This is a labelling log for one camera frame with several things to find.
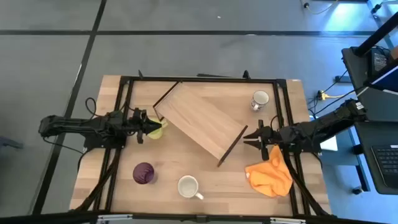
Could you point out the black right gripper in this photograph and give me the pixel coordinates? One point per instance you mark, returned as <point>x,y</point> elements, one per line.
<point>270,137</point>

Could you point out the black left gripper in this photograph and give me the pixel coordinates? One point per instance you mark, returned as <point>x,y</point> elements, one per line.
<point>138,126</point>

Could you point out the yellow-green mug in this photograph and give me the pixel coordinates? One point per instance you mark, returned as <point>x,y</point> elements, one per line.
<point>155,134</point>

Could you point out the blue white floral mug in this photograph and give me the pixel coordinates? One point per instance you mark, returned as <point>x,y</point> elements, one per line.
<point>260,98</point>

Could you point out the purple faceted tumbler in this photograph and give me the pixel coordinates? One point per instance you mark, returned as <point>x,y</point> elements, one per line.
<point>143,173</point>

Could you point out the red mug white inside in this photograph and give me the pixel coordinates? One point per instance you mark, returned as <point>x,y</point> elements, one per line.
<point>187,186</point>

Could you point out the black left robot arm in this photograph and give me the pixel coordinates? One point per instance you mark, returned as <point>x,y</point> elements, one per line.
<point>77,124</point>

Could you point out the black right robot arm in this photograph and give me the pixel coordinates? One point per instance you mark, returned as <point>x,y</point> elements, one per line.
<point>311,129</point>

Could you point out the orange cloth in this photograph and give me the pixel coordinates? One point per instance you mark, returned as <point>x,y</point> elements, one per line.
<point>270,177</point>

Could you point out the white box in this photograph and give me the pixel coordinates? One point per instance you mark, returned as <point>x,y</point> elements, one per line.
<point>329,144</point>

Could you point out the thin black bar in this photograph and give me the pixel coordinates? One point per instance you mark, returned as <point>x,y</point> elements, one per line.
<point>214,75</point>

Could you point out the yellow power plug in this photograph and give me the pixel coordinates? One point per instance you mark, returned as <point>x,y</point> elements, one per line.
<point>323,95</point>

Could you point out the black rig beam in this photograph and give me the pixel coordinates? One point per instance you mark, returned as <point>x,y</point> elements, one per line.
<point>199,219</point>

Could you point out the black desk foot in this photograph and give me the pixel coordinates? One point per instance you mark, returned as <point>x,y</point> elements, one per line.
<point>342,79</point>

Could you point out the black desk with keyboard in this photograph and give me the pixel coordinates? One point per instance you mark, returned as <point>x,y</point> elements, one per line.
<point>367,161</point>

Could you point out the black caster wheel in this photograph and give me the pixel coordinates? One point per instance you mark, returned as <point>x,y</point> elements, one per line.
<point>357,190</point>

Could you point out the black desk with laptop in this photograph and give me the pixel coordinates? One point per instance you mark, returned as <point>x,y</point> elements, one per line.
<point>373,105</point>

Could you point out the black keyboard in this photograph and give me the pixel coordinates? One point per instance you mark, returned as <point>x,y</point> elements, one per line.
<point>388,165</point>

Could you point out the grey chair leg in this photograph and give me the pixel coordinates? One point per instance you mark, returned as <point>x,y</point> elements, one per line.
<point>9,142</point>

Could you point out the dark laptop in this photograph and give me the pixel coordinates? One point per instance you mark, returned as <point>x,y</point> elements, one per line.
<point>388,81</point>

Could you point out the black power adapter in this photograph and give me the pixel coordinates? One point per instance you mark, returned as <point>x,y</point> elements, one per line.
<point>379,60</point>

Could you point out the black frame clamp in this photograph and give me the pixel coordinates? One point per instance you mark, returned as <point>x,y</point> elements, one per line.
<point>246,74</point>
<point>140,75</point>

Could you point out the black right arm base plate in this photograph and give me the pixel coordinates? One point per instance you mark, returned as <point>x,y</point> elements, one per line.
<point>312,149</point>

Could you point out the black aluminium table frame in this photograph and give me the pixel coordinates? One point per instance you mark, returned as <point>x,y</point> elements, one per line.
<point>192,79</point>

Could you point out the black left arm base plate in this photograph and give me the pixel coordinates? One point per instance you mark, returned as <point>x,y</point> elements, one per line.
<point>93,144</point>

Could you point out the black diagonal post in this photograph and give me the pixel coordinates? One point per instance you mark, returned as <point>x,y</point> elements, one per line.
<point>376,35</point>

